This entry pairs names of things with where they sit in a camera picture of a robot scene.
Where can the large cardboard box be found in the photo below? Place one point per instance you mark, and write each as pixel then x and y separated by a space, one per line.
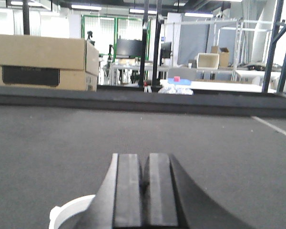
pixel 46 62

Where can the blue metal rack frame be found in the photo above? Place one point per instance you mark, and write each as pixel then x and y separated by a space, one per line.
pixel 278 32

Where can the small red cube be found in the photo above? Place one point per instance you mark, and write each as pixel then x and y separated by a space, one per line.
pixel 176 79

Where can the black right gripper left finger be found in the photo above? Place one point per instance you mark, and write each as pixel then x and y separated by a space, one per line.
pixel 118 202

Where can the blue tray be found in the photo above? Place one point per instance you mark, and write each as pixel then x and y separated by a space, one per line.
pixel 180 82

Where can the distant cardboard box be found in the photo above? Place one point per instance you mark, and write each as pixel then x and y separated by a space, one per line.
pixel 224 55

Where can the white open box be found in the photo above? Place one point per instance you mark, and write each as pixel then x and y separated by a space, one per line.
pixel 208 61

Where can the black vertical pillar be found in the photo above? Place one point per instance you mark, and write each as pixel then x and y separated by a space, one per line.
pixel 144 41

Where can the white PVC pipe clamp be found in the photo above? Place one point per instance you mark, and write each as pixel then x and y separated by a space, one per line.
pixel 59 215

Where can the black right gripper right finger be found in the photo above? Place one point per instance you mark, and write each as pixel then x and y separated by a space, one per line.
pixel 174 201

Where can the black monitor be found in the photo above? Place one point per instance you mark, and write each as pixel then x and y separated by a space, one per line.
pixel 128 48

